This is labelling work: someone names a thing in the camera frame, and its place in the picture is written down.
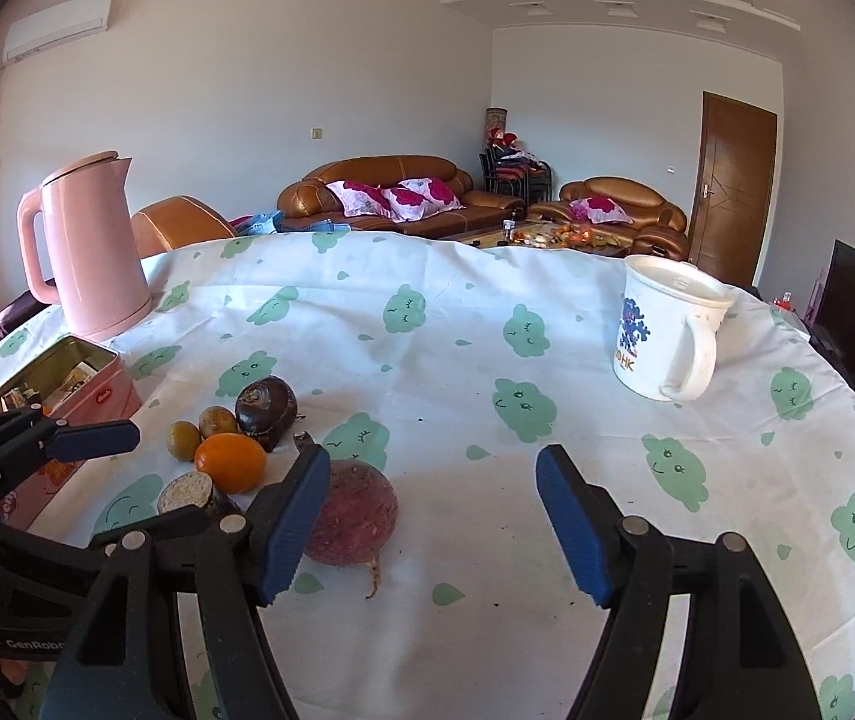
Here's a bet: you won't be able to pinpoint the pink electric kettle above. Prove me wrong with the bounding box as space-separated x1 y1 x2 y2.
17 151 154 344

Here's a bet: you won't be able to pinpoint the wooden coffee table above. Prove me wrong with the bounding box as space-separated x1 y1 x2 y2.
438 217 634 260

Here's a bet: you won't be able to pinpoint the blue plaid clothing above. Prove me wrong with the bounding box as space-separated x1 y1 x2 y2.
228 210 353 235

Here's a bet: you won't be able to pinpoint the brown leather chair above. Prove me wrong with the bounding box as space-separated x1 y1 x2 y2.
131 196 237 260

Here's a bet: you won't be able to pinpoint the brown leather sofa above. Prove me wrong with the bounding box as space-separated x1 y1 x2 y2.
277 155 529 241

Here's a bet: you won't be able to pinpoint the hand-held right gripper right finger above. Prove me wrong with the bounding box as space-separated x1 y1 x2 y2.
536 444 822 720

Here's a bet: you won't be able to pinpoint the brown wooden door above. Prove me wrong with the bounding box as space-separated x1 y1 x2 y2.
687 91 779 287

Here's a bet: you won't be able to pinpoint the pink floral pillow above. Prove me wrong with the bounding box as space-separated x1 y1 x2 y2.
326 180 391 218
382 176 466 222
569 197 634 224

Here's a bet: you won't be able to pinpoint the pink tin box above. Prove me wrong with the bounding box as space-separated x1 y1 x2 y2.
0 336 145 533

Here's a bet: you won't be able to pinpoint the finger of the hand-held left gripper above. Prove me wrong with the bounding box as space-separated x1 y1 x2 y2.
0 411 68 458
0 421 142 518

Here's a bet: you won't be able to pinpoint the white tablecloth with green clouds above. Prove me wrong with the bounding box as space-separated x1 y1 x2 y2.
0 232 855 720

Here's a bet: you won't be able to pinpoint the dark brown round taro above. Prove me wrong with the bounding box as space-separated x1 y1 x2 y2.
235 376 299 453

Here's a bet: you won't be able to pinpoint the small brown round fruit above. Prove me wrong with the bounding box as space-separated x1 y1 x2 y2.
198 405 239 440
167 421 203 458

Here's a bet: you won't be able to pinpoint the orange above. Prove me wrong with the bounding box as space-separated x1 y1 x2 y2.
194 433 268 494

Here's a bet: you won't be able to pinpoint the white wall air conditioner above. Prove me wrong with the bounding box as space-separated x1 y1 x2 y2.
3 0 115 62

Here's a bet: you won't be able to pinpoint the brown leather armchair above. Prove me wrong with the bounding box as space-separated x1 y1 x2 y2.
528 177 691 256

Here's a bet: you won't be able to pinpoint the purple red radish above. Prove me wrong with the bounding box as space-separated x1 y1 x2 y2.
293 431 400 601

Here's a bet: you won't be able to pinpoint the dark stacked chairs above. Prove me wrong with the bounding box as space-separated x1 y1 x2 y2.
479 142 554 200

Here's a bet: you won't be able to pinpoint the dark purple stool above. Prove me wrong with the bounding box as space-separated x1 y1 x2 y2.
0 289 61 338

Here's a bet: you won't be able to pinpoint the white mug with blue print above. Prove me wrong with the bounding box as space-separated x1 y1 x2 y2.
612 255 736 402

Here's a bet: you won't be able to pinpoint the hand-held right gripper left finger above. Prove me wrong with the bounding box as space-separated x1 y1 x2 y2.
41 444 332 720

